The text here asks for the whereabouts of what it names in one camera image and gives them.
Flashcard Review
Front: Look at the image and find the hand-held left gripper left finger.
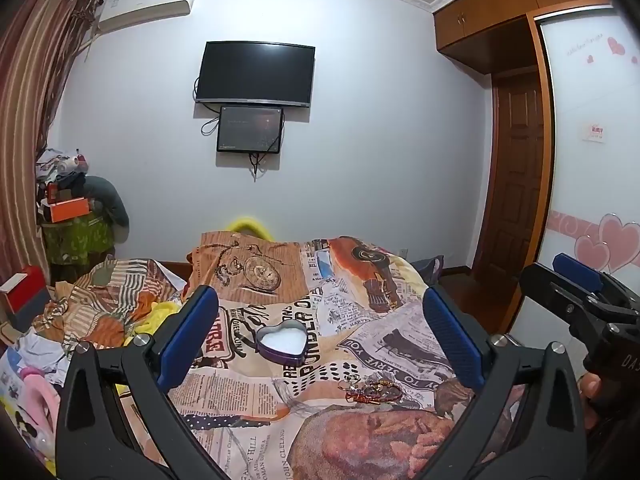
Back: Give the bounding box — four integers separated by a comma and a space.
55, 285, 226, 480

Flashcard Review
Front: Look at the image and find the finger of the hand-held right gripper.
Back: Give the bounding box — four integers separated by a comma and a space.
552, 253, 640, 313
518, 261, 613, 343

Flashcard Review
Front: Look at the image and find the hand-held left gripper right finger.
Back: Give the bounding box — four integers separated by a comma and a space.
422, 285, 588, 480

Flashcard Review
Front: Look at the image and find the purple heart-shaped tin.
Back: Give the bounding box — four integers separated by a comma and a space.
256, 324, 308, 366

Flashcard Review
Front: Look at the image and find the red beaded bracelet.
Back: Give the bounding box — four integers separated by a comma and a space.
345, 381, 403, 404

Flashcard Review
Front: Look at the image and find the person's right hand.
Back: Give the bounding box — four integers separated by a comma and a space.
576, 373, 605, 431

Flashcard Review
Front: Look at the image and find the yellow cloth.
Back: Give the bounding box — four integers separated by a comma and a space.
122, 299, 182, 338

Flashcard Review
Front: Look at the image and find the dark purple cushion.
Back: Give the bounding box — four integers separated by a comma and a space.
412, 255, 445, 287

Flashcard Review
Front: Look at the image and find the white wardrobe with pink hearts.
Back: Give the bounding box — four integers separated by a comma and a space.
510, 4, 640, 361

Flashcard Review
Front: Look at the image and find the striped patchwork quilt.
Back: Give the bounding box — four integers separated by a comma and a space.
42, 257, 187, 353

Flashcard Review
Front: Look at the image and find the brown wooden door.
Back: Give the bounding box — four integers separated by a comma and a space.
472, 72, 547, 277

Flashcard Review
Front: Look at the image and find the yellow plush hoop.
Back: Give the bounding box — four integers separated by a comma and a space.
227, 216, 274, 239

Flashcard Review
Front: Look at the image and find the red and white sticker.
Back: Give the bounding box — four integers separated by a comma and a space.
579, 122, 607, 144

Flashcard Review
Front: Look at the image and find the newspaper printed blanket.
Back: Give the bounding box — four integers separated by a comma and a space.
165, 230, 506, 480

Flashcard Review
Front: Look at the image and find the green patterned bag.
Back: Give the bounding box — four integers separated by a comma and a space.
41, 212, 116, 267

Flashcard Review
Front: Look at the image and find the white cloth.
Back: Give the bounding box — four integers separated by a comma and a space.
14, 329, 72, 378

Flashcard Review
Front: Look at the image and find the grey plush cloth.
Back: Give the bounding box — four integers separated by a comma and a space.
81, 175, 131, 242

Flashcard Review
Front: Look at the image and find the orange box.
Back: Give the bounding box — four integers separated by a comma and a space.
49, 198, 92, 223

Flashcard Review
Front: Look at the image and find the red box with white lid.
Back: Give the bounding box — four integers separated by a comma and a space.
0, 266, 49, 313

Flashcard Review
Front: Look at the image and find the pink cartoon printed cloth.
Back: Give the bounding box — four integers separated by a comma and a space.
0, 350, 68, 466

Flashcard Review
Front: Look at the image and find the wooden overhead cabinet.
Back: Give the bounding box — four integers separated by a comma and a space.
432, 0, 621, 77

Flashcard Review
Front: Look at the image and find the striped brown curtain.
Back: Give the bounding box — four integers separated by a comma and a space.
0, 0, 103, 301

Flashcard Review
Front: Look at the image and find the white air conditioner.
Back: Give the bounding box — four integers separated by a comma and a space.
97, 0, 199, 36

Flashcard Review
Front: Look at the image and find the small black wall monitor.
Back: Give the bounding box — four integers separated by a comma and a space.
216, 105, 285, 154

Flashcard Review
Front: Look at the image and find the black wall television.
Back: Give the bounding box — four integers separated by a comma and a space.
195, 40, 316, 109

